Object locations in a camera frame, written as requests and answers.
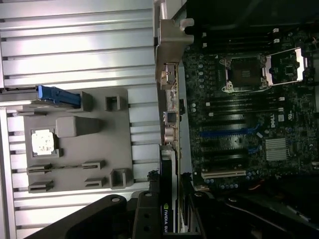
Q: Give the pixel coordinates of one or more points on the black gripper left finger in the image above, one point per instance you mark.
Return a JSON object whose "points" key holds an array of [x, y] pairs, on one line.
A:
{"points": [[145, 219]]}

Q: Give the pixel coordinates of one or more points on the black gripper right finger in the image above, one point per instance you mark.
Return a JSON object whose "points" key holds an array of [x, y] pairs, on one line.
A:
{"points": [[211, 219]]}

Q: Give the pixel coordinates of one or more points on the white expansion slot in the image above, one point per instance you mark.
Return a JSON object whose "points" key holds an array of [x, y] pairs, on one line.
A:
{"points": [[223, 174]]}

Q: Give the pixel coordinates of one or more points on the black expansion slot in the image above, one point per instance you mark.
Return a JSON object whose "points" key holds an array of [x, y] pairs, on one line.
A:
{"points": [[221, 153], [224, 161], [221, 123]]}

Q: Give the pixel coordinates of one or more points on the blue expansion slot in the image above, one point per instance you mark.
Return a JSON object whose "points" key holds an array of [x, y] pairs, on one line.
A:
{"points": [[224, 133]]}

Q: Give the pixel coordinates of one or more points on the silver finned chipset heatsink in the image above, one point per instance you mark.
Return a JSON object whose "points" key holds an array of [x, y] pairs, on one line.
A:
{"points": [[275, 149]]}

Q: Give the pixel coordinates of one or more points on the green RAM stick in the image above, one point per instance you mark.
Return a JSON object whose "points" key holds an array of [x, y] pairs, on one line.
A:
{"points": [[64, 166]]}

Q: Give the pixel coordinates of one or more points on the grey plastic parts rack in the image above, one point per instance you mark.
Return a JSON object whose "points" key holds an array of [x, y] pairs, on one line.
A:
{"points": [[74, 149]]}

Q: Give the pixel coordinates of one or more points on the RAM slot white clips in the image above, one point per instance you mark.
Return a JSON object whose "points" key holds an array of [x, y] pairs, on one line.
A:
{"points": [[239, 32], [245, 101], [245, 112], [239, 43]]}

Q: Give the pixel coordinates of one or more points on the silver CPU chip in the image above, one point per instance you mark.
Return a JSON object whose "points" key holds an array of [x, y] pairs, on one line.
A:
{"points": [[42, 142]]}

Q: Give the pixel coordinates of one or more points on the green Dell motherboard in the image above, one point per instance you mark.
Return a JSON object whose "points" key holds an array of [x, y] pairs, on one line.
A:
{"points": [[199, 82]]}

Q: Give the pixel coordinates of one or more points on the CPU socket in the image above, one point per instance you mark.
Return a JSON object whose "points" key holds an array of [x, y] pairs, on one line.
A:
{"points": [[243, 73]]}

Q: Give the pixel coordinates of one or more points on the blue clip part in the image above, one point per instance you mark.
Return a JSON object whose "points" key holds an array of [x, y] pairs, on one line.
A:
{"points": [[54, 95]]}

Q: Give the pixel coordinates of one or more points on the metal socket cover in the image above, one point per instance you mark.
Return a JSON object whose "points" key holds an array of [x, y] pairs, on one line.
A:
{"points": [[286, 66]]}

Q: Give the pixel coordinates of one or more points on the silver open PC case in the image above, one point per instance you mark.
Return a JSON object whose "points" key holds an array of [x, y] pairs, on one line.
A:
{"points": [[163, 10]]}

